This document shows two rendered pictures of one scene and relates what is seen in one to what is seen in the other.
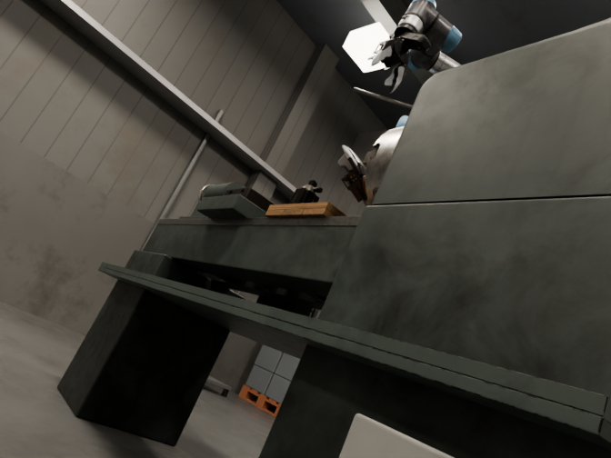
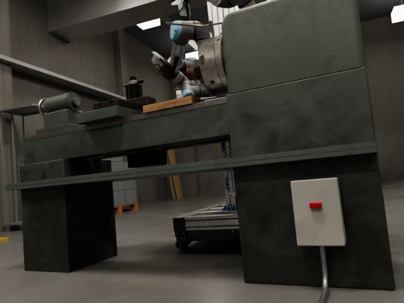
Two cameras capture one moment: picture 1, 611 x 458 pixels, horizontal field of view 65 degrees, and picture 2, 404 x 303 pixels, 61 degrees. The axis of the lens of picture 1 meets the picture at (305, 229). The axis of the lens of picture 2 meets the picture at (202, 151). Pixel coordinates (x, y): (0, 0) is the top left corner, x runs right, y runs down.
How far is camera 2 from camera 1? 88 cm
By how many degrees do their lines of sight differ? 33
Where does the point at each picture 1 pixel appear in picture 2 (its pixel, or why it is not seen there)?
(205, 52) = not seen: outside the picture
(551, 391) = (360, 145)
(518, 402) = (351, 153)
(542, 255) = (327, 99)
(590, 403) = (372, 144)
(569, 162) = (322, 59)
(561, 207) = (326, 79)
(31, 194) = not seen: outside the picture
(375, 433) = (303, 184)
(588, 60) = (311, 9)
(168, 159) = not seen: outside the picture
